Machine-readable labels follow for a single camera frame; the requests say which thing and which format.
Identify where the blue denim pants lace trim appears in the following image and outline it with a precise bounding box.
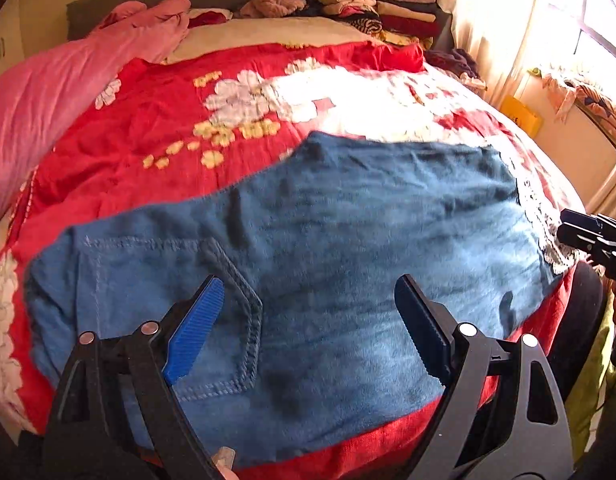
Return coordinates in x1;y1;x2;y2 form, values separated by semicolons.
24;133;558;468

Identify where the yellow box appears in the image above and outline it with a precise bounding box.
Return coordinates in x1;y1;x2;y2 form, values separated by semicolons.
500;96;543;139

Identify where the floral cloth on sill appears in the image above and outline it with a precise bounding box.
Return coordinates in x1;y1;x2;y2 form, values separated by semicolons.
528;67;616;148

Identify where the dark purple garment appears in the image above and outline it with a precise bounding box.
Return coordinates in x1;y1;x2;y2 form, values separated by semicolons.
424;49;480;79

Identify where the white curtain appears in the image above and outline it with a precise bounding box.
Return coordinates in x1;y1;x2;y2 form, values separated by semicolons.
438;0;616;218

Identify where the stack of folded clothes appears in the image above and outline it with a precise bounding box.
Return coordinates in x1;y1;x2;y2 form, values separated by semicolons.
310;0;451;50

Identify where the pink quilt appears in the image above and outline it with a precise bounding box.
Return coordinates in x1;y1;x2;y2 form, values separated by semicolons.
0;0;191;219

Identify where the cream wardrobe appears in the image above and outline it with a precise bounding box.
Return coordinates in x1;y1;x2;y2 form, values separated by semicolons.
0;0;24;75

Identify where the beige bed sheet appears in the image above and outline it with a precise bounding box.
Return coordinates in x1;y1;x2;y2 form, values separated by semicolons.
163;18;381;64

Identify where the pink crumpled garment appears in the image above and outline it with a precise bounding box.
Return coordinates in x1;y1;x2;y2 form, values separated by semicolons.
238;0;307;18

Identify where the dark red pillow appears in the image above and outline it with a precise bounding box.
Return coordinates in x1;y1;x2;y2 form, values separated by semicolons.
189;8;233;29

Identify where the window frame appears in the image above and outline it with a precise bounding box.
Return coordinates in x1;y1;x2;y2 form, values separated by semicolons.
574;0;616;70

